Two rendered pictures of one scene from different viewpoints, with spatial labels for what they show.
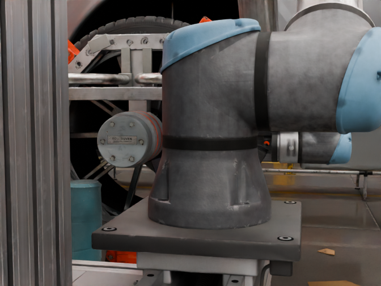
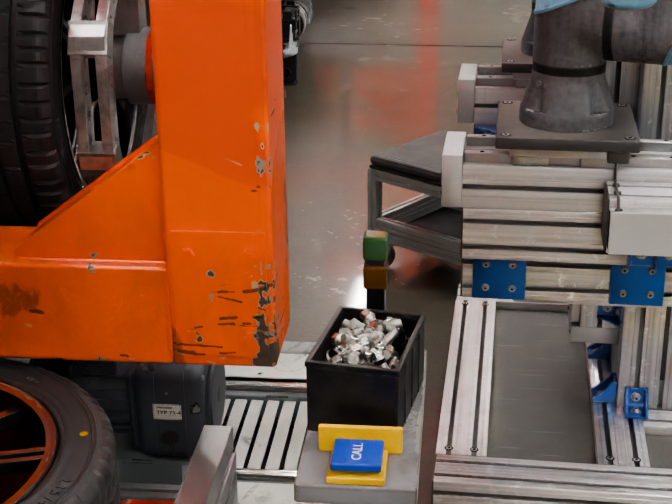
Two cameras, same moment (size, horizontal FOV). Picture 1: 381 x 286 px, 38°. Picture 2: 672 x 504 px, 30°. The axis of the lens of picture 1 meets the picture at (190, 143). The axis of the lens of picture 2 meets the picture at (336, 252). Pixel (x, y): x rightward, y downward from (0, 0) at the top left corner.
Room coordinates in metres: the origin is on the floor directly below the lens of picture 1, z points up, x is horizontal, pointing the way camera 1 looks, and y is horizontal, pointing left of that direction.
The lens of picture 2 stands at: (1.26, 2.41, 1.39)
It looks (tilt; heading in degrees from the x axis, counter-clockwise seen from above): 22 degrees down; 267
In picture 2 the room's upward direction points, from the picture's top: 1 degrees counter-clockwise
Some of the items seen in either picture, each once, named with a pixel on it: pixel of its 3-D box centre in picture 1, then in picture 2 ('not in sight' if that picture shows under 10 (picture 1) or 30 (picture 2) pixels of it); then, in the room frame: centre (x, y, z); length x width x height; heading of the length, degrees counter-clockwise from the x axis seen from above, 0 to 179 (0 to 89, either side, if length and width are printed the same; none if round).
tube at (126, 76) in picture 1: (88, 67); not in sight; (1.39, 0.25, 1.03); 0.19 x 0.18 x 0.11; 171
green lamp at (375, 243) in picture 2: not in sight; (375, 245); (1.09, 0.54, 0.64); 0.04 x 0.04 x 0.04; 81
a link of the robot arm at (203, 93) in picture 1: (215, 78); not in sight; (0.67, -0.03, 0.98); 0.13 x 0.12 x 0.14; 76
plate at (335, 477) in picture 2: not in sight; (357, 466); (1.15, 0.90, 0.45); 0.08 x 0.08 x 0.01; 81
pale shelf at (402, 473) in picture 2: not in sight; (367, 418); (1.12, 0.74, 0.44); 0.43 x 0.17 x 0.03; 81
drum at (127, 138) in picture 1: (133, 138); (171, 65); (1.43, 0.15, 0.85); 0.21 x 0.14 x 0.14; 171
